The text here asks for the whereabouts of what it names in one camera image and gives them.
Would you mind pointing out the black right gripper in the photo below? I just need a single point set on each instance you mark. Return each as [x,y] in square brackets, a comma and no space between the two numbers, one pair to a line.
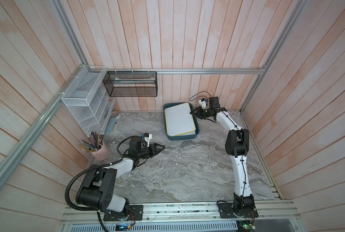
[197,112]

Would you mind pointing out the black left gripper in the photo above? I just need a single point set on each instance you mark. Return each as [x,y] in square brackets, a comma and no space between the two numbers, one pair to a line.
[156,152]

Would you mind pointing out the yellow-framed whiteboard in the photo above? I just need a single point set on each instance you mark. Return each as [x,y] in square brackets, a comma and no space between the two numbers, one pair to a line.
[179,121]

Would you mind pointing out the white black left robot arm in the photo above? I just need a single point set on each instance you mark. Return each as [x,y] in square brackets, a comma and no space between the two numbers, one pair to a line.
[96,192]

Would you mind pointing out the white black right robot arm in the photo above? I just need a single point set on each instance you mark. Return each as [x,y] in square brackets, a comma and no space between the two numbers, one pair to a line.
[236,146]

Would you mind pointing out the teal plastic storage box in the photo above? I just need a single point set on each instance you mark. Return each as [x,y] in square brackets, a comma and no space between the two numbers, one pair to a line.
[185,137]

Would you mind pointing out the light blue stapler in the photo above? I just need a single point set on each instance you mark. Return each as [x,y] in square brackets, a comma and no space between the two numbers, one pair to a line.
[110,126]

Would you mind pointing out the pink pencil cup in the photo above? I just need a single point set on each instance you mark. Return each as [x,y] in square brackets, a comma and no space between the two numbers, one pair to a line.
[102,153]

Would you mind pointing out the small clear tape roll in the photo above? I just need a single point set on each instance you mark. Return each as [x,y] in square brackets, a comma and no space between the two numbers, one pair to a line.
[115,115]

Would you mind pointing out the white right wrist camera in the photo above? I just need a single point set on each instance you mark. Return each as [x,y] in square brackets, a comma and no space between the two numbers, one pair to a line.
[203,102]

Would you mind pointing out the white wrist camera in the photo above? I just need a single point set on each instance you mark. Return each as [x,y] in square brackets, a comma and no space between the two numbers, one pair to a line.
[146,138]
[203,102]

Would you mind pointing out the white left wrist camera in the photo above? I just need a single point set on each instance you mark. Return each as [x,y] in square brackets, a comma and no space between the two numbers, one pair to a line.
[146,138]

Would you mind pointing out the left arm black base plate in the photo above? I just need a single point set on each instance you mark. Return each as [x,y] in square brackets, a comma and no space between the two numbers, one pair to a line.
[130,213]

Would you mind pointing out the aluminium horizontal wall rail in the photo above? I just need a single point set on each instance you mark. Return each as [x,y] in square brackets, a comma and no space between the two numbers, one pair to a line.
[192,71]

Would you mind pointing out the black mesh wall basket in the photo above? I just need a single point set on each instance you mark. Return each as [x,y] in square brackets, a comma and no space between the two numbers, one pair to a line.
[131,83]

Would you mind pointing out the white wire wall shelf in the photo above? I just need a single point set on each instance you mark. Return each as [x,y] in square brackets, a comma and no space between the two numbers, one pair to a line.
[88,100]

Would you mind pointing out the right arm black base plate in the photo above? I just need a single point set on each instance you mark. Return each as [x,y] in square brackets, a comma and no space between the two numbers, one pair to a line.
[227,210]

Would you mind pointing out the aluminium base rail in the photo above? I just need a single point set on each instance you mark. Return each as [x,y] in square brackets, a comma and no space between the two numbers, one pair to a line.
[191,211]

